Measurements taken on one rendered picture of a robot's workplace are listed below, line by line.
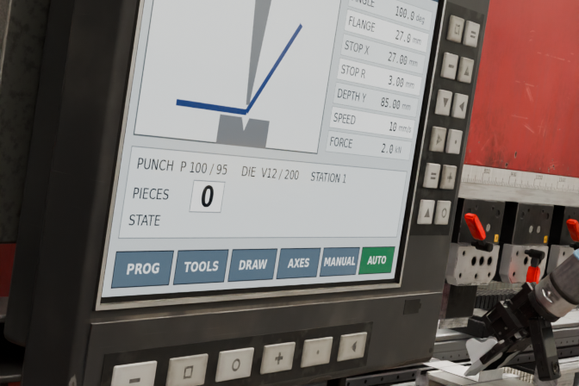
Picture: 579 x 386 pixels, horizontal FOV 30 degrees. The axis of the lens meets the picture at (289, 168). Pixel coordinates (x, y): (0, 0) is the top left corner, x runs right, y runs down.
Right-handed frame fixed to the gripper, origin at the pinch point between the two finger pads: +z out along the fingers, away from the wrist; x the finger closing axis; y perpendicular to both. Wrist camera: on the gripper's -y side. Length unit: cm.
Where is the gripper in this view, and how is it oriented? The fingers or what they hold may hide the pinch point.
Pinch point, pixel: (480, 373)
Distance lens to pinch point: 214.4
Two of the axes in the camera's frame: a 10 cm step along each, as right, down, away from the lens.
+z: -6.0, 6.5, 4.7
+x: -6.6, -0.6, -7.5
